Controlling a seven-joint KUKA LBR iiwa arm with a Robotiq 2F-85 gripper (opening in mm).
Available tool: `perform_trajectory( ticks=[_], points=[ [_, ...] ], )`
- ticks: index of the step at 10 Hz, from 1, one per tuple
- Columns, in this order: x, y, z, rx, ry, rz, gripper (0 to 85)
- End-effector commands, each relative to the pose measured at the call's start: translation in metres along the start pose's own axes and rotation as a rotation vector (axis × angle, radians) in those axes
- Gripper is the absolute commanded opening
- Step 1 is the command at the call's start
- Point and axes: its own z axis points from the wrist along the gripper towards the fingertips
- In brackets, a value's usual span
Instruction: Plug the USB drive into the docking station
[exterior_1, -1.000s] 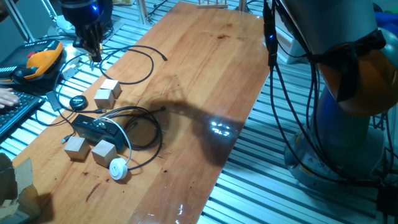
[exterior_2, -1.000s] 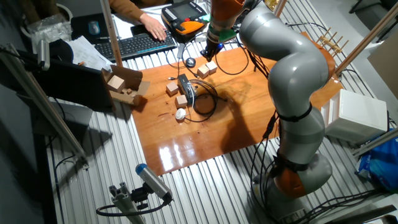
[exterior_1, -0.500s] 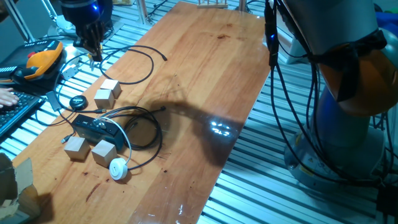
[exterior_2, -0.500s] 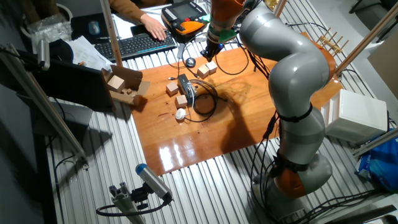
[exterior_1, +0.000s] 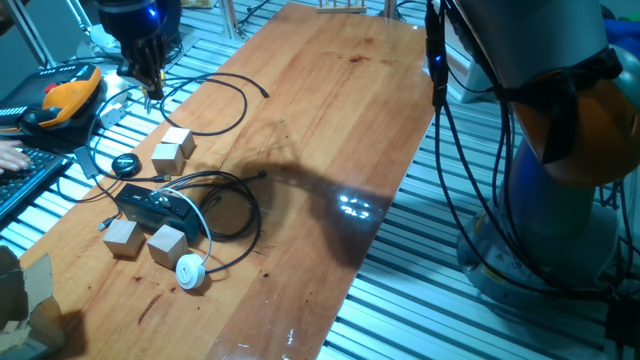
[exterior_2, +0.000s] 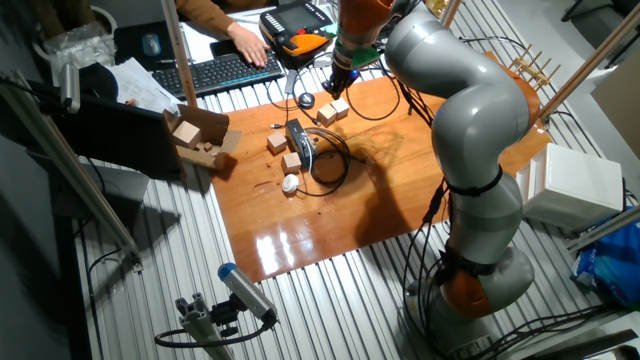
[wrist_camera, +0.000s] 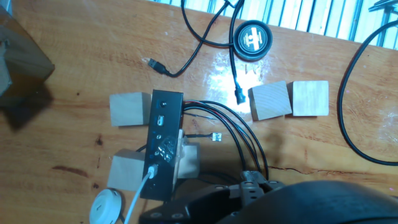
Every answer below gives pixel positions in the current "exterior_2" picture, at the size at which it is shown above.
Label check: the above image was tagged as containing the black looped cable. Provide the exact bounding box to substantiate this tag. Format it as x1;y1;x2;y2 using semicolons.
345;74;402;123

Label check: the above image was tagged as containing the aluminium profile stub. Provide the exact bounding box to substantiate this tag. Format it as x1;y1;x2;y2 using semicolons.
174;292;236;360

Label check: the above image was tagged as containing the pale wooden cube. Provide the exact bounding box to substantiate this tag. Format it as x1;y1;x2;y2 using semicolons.
266;130;289;155
172;120;202;150
280;152;303;175
330;98;351;120
316;104;338;128

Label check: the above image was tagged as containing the blue plastic bag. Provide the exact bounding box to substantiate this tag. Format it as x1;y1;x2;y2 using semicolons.
571;207;640;309

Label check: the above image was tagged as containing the clear plastic bag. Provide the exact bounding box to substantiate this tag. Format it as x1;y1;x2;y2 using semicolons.
43;22;117;84

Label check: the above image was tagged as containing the black keyboard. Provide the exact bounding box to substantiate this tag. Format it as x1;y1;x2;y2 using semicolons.
151;48;285;100

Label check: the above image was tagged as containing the black smartphone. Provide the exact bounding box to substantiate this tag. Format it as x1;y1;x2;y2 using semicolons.
209;38;241;60

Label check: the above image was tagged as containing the black cap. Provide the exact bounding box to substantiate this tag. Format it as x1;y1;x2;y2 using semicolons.
79;62;120;101

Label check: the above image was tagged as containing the brown cardboard sheet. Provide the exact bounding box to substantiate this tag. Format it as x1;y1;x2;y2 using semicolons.
590;49;640;161

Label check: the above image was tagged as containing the wooden peg rack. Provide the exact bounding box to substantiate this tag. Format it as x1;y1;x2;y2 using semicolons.
507;43;562;94

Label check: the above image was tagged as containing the person's hand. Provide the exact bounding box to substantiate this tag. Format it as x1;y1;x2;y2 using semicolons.
225;21;271;69

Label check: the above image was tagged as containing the grey computer mouse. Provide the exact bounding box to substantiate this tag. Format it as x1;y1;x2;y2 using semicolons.
141;32;163;58

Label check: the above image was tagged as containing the black monitor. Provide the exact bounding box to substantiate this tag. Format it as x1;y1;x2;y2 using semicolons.
27;79;187;182

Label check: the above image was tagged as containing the black docking station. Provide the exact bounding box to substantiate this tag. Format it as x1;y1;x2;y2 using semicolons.
284;118;317;169

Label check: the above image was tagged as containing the varnished wooden board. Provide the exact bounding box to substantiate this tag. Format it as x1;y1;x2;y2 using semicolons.
209;51;554;284

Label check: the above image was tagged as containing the white paper stack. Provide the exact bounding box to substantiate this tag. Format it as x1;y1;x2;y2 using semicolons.
107;57;181;114

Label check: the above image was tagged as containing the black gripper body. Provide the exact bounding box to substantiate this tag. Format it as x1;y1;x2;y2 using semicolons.
328;64;362;91

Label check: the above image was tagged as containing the black coiled cable bundle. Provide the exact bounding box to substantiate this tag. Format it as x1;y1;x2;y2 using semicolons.
294;127;367;198

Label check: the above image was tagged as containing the aluminium frame bar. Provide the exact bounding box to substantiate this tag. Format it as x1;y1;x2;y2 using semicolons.
0;69;144;274
566;204;640;254

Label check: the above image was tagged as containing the white desk sheet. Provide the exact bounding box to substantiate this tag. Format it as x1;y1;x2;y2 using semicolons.
180;7;279;64

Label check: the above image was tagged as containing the torn cardboard box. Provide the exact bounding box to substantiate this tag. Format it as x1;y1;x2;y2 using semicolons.
162;103;244;172

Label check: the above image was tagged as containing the light frame post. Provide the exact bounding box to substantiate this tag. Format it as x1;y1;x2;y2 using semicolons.
438;0;464;29
537;2;640;121
160;0;199;109

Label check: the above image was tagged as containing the black USB plug cable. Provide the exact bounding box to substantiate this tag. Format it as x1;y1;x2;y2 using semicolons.
293;105;324;126

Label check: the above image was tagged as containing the black mouse pad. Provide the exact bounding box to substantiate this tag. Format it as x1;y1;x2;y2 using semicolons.
113;20;176;69

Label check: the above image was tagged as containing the orange and black teach pendant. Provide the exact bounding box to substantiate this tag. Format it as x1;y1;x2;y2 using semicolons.
258;1;337;71

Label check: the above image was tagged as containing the silver camera with blue cap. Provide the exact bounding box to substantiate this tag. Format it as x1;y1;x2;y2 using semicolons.
217;262;279;326

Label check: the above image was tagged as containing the white round bin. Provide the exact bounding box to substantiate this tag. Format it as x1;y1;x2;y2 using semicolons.
32;4;120;66

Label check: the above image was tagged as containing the black camera cable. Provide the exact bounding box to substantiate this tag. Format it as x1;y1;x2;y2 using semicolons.
153;319;274;349

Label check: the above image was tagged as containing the green wrist mount plate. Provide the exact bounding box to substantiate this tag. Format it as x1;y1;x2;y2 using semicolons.
322;22;382;70

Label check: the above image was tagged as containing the white box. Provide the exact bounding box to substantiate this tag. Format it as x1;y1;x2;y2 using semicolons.
514;143;625;234

